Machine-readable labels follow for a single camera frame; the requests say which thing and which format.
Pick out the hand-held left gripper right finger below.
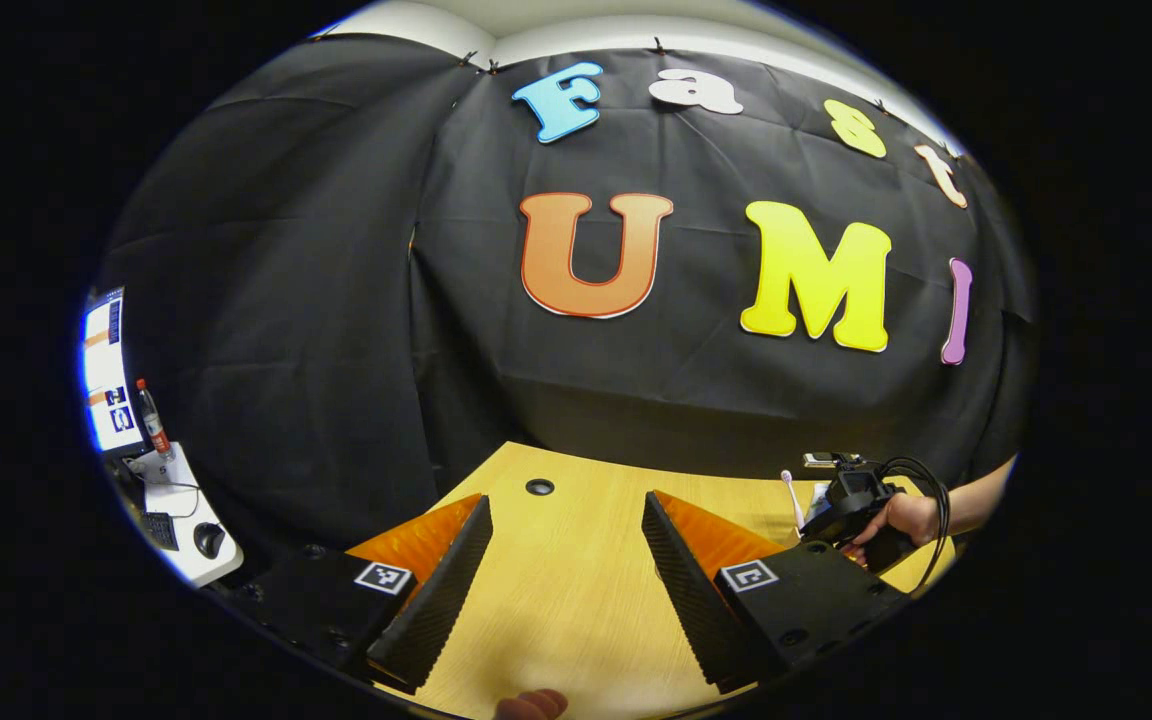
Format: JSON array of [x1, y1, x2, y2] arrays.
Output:
[[641, 489, 912, 696]]

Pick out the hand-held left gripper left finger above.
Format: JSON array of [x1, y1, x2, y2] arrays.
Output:
[[236, 493, 495, 694]]

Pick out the pink toothbrush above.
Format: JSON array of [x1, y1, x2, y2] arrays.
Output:
[[779, 469, 807, 531]]

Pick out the wooden desktop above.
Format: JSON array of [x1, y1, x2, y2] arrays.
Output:
[[376, 441, 957, 720]]

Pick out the black backdrop cloth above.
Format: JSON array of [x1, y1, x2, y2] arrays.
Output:
[[96, 32, 1037, 591]]

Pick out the white side table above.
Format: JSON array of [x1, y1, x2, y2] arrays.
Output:
[[126, 440, 245, 589]]

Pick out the red label plastic bottle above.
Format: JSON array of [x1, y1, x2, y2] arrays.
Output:
[[134, 377, 175, 463]]

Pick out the row of black cloth clips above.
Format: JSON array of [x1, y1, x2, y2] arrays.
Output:
[[456, 36, 962, 161]]

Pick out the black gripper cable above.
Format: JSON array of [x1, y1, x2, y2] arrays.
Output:
[[881, 456, 952, 591]]

